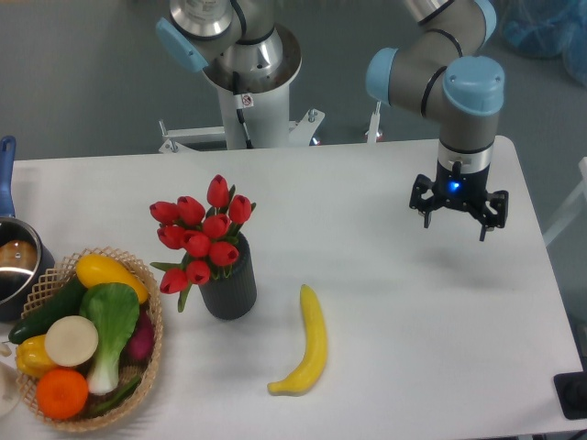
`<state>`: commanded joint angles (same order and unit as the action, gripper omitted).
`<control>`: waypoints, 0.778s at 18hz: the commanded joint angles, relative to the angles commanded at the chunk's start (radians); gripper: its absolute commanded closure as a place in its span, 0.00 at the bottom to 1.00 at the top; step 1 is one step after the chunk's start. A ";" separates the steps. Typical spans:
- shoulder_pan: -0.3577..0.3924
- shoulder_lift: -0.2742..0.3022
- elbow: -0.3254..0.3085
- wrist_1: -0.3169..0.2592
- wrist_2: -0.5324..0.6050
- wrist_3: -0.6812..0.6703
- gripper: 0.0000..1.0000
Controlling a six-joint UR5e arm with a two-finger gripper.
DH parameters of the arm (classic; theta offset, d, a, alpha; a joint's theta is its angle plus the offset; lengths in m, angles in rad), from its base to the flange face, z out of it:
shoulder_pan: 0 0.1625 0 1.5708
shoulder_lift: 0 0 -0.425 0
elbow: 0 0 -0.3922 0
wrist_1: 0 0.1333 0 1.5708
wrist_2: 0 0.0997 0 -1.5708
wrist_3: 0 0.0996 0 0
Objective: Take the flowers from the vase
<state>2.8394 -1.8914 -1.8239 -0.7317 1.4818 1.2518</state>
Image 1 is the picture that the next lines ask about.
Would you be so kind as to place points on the woven bamboo basket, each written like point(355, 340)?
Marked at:
point(142, 373)

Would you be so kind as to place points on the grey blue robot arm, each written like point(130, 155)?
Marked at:
point(441, 77)

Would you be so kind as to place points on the yellow bell pepper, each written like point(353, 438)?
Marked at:
point(32, 358)

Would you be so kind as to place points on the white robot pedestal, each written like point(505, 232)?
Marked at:
point(252, 82)

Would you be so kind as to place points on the purple sweet potato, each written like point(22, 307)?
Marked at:
point(140, 345)

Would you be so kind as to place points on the orange fruit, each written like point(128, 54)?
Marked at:
point(62, 393)

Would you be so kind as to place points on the yellow banana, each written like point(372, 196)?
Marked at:
point(306, 375)

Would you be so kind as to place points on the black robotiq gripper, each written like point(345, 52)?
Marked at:
point(464, 192)

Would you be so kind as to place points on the white garlic piece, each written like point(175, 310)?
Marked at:
point(5, 350)

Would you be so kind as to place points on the white frame at right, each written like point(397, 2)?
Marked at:
point(569, 209)

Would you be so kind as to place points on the blue plastic bag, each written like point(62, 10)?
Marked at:
point(548, 30)

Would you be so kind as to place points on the dark grey ribbed vase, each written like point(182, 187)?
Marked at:
point(230, 298)

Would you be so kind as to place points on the green chili pepper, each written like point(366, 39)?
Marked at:
point(114, 401)

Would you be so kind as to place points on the yellow squash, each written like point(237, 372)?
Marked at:
point(94, 269)

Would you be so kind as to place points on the dark green cucumber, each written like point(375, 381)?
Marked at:
point(65, 302)

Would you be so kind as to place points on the red tulip bouquet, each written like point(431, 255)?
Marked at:
point(206, 235)

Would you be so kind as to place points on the green bok choy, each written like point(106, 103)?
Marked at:
point(113, 309)

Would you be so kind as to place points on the blue handled saucepan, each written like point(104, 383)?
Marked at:
point(24, 257)

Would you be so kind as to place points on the black device at table edge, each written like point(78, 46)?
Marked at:
point(571, 391)

